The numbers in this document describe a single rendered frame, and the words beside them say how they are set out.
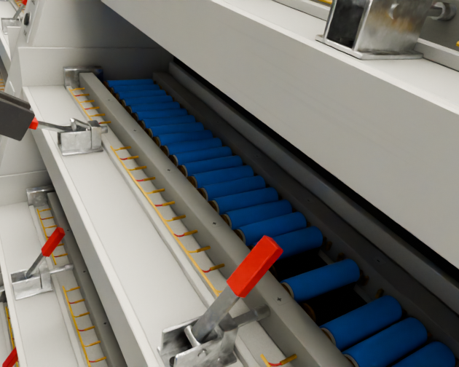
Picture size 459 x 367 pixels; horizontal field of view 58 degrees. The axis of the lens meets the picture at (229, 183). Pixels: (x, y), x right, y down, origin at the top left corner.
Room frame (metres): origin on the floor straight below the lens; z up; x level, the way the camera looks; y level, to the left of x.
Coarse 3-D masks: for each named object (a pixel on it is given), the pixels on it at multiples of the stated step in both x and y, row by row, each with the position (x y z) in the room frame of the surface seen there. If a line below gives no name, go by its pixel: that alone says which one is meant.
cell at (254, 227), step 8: (280, 216) 0.32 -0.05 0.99; (288, 216) 0.32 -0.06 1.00; (296, 216) 0.33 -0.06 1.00; (304, 216) 0.33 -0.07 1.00; (248, 224) 0.30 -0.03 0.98; (256, 224) 0.30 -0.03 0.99; (264, 224) 0.31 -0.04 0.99; (272, 224) 0.31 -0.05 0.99; (280, 224) 0.31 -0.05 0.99; (288, 224) 0.32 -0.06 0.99; (296, 224) 0.32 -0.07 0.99; (304, 224) 0.33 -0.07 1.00; (240, 232) 0.29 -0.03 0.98; (248, 232) 0.29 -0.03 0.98; (256, 232) 0.30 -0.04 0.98; (264, 232) 0.30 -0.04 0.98; (272, 232) 0.31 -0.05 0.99; (280, 232) 0.31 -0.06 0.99; (288, 232) 0.32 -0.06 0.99; (248, 240) 0.29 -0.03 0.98; (256, 240) 0.29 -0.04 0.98
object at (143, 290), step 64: (64, 64) 0.53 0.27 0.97; (128, 64) 0.59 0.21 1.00; (256, 128) 0.44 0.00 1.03; (64, 192) 0.34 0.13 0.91; (128, 192) 0.34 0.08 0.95; (320, 192) 0.36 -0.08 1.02; (128, 256) 0.26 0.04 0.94; (192, 256) 0.28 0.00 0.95; (320, 256) 0.31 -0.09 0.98; (128, 320) 0.21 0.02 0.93
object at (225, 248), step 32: (96, 96) 0.47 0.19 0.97; (128, 128) 0.40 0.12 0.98; (160, 160) 0.36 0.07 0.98; (160, 192) 0.34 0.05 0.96; (192, 192) 0.32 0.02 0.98; (192, 224) 0.30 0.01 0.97; (224, 224) 0.29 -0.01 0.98; (224, 256) 0.26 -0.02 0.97; (256, 288) 0.23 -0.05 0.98; (288, 320) 0.21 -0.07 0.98; (288, 352) 0.21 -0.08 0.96; (320, 352) 0.20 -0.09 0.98
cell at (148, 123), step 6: (144, 120) 0.44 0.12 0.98; (150, 120) 0.44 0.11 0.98; (156, 120) 0.45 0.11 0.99; (162, 120) 0.45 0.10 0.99; (168, 120) 0.46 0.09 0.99; (174, 120) 0.46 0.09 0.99; (180, 120) 0.46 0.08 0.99; (186, 120) 0.47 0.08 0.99; (192, 120) 0.47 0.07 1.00; (144, 126) 0.44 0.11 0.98; (150, 126) 0.44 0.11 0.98
